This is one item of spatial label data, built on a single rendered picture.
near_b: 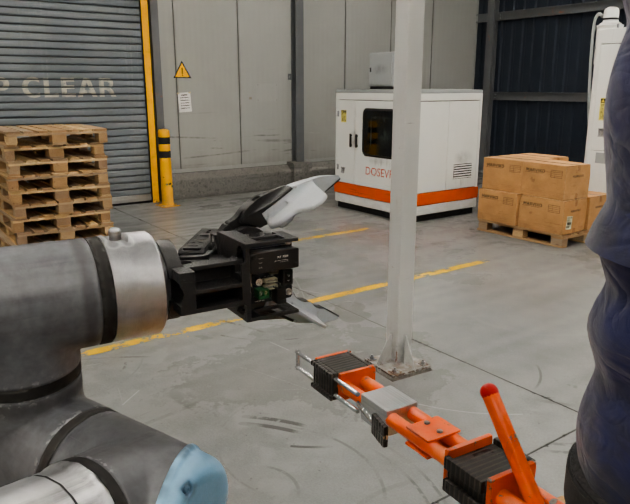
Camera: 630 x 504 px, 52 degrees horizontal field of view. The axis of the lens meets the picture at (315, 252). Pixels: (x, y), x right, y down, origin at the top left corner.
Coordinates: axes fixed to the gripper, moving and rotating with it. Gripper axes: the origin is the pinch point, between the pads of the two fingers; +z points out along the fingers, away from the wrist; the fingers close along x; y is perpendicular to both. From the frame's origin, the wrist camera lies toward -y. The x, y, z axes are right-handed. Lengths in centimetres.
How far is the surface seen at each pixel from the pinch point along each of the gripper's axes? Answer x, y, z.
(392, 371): -153, -232, 193
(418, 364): -154, -233, 214
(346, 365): -30.4, -30.1, 21.9
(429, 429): -31.5, -7.7, 21.3
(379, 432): -32.9, -12.6, 16.0
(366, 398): -31.5, -20.1, 19.1
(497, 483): -30.8, 7.4, 19.1
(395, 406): -31.3, -15.4, 21.2
